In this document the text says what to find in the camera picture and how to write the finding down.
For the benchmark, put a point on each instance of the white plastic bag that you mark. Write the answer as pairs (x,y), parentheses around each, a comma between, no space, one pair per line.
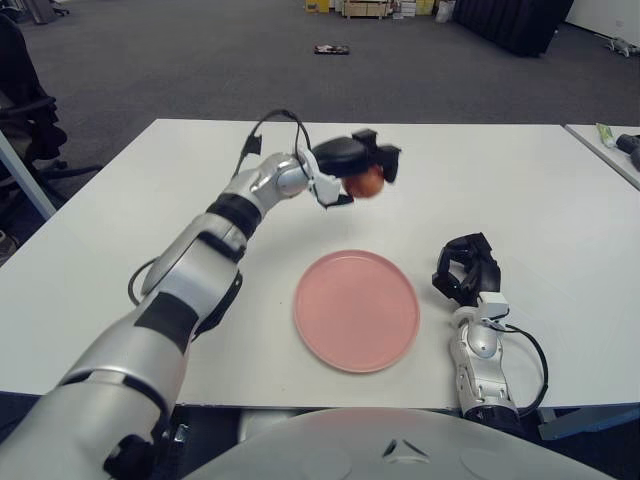
(445,12)

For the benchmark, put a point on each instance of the grey shoe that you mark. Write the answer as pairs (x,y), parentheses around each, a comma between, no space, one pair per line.
(6,245)

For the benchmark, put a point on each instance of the stack of white boxes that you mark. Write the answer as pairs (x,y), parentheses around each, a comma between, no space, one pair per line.
(416,8)

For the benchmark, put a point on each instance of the white desk with blue leg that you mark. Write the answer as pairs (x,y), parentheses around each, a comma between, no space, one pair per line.
(27,180)

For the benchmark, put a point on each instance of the wooden crate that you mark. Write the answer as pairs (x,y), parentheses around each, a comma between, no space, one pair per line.
(367,9)

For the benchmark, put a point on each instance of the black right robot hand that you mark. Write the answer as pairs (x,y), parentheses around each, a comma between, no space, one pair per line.
(482,275)

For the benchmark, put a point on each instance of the black draped partition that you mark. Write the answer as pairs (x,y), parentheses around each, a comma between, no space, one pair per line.
(510,22)

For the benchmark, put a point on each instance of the grey swivel chair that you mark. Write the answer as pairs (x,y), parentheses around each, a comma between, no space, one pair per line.
(50,10)

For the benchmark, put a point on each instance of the small white quadruped robot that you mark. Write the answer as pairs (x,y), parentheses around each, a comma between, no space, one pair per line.
(621,46)

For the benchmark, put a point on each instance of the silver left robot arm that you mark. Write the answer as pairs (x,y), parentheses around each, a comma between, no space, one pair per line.
(190,270)

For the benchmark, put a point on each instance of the black tray on floor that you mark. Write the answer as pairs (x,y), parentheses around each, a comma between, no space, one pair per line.
(331,49)

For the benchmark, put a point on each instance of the blue-grey table frame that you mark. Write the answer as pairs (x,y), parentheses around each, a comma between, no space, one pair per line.
(575,422)

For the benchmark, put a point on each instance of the grey robot torso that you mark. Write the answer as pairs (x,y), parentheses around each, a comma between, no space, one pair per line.
(375,445)

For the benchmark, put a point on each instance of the pink round plate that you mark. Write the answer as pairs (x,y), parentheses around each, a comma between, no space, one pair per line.
(356,310)

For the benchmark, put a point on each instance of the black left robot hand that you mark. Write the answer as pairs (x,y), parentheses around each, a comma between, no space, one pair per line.
(342,156)

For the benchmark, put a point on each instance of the black handheld controller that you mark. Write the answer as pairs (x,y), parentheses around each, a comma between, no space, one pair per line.
(629,142)

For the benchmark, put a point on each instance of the yellow box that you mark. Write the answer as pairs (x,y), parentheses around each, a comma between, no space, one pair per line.
(316,5)

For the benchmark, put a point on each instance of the black office chair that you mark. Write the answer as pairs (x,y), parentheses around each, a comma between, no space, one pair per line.
(20,70)

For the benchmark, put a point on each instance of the white side table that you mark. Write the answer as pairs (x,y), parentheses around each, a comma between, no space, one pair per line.
(597,150)

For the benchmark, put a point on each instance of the green white tube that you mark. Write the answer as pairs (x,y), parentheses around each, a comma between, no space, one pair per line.
(605,135)

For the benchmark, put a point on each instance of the red yellow apple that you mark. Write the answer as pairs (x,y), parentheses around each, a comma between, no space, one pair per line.
(365,186)

